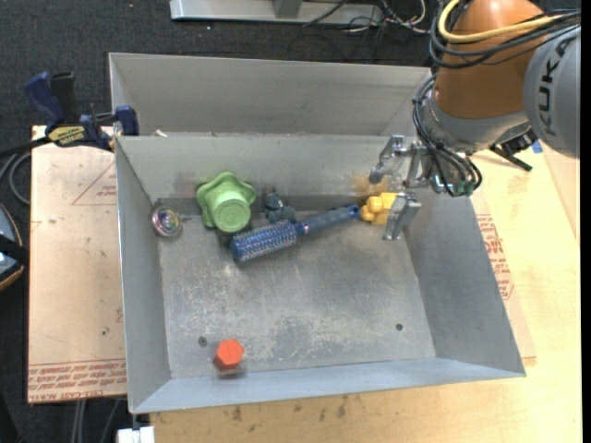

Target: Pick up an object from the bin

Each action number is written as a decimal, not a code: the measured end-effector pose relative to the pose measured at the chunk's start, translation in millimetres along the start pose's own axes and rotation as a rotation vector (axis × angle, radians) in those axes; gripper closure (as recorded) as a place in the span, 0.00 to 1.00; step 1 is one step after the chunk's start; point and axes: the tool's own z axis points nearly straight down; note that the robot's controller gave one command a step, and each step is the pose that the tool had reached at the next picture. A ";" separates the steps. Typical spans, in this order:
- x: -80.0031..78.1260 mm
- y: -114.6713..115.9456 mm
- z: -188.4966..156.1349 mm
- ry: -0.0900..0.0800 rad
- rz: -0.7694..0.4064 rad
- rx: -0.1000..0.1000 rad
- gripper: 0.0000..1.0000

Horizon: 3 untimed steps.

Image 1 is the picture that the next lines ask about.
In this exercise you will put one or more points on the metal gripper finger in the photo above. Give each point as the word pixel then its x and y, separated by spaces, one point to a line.
pixel 401 215
pixel 387 159

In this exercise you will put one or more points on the dark grey toy animal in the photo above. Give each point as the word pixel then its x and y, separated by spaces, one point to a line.
pixel 277 208

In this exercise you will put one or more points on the grey metal bin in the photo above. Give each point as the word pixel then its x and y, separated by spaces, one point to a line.
pixel 295 293

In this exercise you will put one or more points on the blue round hairbrush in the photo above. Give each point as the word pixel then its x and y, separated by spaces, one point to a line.
pixel 265 243

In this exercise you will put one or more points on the orange hexagonal cap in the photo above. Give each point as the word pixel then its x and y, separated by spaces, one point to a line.
pixel 228 353

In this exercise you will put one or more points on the shiny iridescent round top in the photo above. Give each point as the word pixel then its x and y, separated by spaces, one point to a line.
pixel 166 221

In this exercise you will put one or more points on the yellow toy block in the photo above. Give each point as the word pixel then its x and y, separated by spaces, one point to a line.
pixel 374 208

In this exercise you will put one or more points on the green star-shaped toy cup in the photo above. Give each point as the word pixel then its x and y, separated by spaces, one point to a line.
pixel 226 206

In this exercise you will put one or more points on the brown cardboard board, red print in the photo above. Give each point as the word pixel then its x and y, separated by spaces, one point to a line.
pixel 74 266

